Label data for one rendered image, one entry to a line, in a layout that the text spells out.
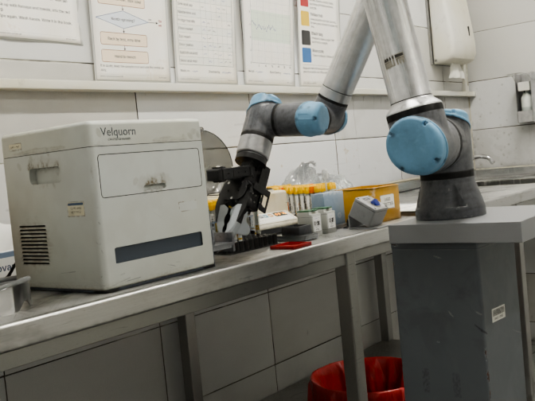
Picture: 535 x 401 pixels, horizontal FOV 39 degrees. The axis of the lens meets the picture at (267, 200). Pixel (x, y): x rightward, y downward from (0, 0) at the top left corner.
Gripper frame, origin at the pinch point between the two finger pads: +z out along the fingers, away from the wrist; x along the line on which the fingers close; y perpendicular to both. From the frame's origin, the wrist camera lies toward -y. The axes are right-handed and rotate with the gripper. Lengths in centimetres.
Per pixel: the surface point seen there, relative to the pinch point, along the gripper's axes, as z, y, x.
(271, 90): -81, 60, 56
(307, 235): -11.3, 26.3, -1.3
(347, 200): -33, 52, 8
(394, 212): -33, 63, -2
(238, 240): -3.5, 10.1, 5.2
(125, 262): 15.4, -26.8, -4.5
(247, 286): 8.8, 5.2, -5.4
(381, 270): -47, 150, 54
